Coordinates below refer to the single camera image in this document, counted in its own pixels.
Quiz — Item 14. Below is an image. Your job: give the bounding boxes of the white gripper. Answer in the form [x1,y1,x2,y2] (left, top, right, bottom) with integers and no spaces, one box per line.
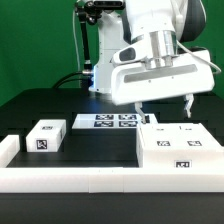
[111,49,214,124]

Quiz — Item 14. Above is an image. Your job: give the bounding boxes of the small white tagged box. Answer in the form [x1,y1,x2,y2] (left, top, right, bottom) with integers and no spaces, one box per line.
[26,119,66,152]

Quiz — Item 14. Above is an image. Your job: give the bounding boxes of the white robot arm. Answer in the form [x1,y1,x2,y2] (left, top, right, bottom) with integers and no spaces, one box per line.
[90,0,215,116]

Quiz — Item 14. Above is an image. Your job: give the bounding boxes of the white cabinet body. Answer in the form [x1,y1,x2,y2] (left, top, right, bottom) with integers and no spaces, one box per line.
[136,123,224,169]

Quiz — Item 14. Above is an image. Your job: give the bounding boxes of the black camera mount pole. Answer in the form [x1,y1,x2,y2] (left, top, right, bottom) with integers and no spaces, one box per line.
[74,0,102,70]

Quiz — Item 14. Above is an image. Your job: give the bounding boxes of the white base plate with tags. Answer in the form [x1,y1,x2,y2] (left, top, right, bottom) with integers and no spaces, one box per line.
[71,113,159,131]

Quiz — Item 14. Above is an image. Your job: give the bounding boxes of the white U-shaped fence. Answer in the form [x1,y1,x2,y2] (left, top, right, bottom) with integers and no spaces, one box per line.
[0,135,224,193]

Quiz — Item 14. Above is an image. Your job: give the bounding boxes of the black cables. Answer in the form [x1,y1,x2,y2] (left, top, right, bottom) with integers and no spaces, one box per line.
[52,71,94,90]

